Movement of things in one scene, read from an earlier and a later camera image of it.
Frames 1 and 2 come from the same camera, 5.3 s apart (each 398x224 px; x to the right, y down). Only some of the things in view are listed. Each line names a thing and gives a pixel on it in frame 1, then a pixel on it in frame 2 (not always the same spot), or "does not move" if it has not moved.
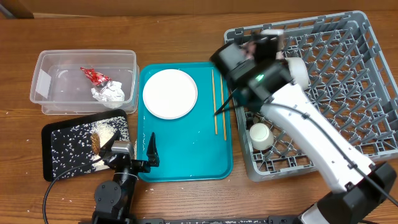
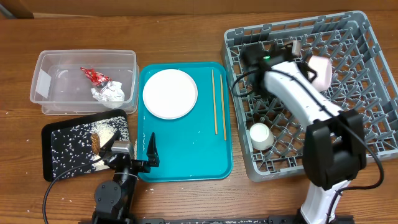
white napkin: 112,94 does not move
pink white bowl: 248,46 → 323,66
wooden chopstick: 214,99 does not move
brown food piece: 95,140 does not move
